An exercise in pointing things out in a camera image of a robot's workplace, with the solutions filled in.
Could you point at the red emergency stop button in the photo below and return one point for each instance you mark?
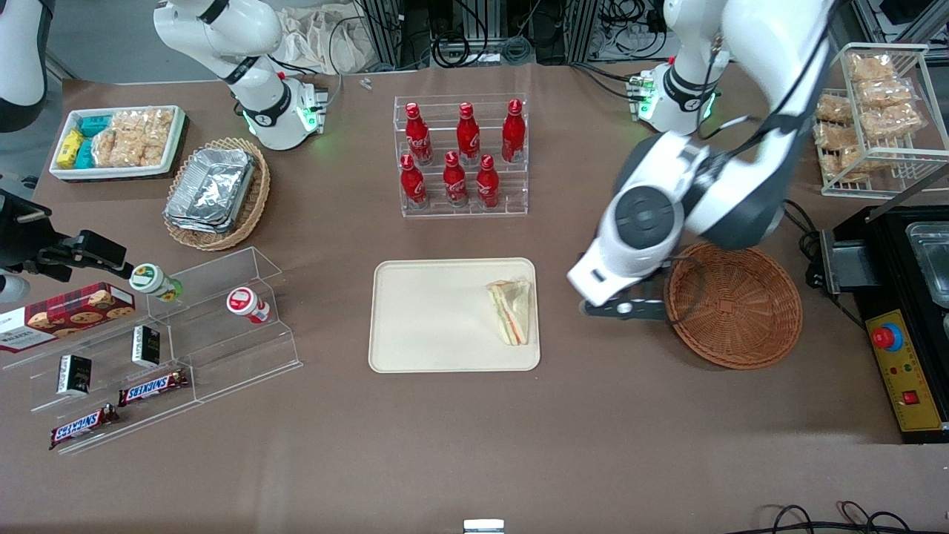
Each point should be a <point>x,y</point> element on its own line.
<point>887,337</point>

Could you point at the red lid yogurt bottle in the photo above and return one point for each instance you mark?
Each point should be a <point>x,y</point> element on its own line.
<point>248,304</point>

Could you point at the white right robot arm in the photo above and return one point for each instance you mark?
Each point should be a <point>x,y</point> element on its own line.
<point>222,30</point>

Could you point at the clear acrylic stepped shelf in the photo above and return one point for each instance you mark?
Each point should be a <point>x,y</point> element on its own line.
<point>222,348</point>

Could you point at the black box with grey plate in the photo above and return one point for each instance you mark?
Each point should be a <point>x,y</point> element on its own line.
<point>849,268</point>

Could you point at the stacked foil containers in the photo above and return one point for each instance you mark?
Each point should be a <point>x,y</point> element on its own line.
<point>211,189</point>

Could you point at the black yellow control box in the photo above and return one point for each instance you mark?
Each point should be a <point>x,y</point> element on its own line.
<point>904,386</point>

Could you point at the brown wicker basket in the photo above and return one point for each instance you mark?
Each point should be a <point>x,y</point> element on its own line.
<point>734,311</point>

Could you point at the white rectangular snack tray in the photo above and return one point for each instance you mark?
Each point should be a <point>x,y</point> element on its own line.
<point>111,172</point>

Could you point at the clear acrylic bottle rack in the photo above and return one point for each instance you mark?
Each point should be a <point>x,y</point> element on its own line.
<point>511,200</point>

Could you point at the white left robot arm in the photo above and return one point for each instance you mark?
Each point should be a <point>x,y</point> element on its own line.
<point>771,44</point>

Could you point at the Snickers chocolate bar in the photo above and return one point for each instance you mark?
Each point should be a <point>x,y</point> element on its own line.
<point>81,426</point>
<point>152,387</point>

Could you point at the clear rice cracker bag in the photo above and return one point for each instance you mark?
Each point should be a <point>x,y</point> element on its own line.
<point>126,150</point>
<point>144,124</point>

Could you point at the yellow snack pack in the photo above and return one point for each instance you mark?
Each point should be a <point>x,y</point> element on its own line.
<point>70,148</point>

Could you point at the teal snack pack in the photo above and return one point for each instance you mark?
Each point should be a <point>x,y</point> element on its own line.
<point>85,154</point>
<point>95,125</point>

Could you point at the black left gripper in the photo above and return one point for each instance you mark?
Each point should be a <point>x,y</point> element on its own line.
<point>652,287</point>

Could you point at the light oval wicker basket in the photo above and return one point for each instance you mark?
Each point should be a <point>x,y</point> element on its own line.
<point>252,208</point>

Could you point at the beige cloth bag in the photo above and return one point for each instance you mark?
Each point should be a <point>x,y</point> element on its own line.
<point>319,41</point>

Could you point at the green lid yogurt bottle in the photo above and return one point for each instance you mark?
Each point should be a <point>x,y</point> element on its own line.
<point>154,282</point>

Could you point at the triangular sandwich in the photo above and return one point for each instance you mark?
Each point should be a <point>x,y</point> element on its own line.
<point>513,311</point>

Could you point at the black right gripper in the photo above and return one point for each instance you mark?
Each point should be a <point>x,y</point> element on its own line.
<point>20,239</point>

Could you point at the clear snack bag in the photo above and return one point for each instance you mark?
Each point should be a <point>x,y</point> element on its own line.
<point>871,68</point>
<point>886,93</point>
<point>834,136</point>
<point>860,162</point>
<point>893,122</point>
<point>834,109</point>

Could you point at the small black box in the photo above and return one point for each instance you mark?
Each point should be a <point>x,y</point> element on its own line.
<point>74,374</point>
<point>146,345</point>

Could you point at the clear plastic container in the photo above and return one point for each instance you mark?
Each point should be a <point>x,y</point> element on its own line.
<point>930,263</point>

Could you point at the red cola bottle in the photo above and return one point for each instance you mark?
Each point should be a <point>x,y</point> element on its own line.
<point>487,187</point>
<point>467,137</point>
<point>417,137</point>
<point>413,185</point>
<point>513,137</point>
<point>455,185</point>

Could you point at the red cookie box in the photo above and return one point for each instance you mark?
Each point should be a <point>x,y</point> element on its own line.
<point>67,315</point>

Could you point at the beige plastic tray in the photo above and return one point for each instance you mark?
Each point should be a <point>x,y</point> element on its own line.
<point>437,315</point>

